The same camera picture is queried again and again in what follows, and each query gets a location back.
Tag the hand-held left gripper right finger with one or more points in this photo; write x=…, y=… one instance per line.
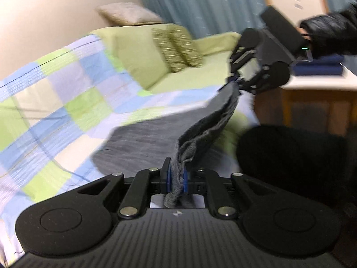
x=185, y=181

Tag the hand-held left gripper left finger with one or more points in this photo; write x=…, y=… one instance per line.
x=167, y=176

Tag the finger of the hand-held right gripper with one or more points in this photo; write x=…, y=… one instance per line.
x=237, y=58
x=253, y=85

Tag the grey garment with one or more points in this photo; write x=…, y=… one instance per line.
x=145, y=139

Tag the person's right forearm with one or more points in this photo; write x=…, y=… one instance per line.
x=329, y=33

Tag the blue curtain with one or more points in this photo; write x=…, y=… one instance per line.
x=217, y=5

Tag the white topped wooden table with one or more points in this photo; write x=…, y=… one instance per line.
x=320, y=82

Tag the green patterned pillow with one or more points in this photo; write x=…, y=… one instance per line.
x=175, y=47

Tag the person's black-clad leg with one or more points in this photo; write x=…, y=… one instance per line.
x=292, y=159

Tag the beige pillow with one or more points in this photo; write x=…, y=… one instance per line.
x=128, y=14

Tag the blue green checked blanket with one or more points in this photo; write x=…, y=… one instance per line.
x=55, y=89

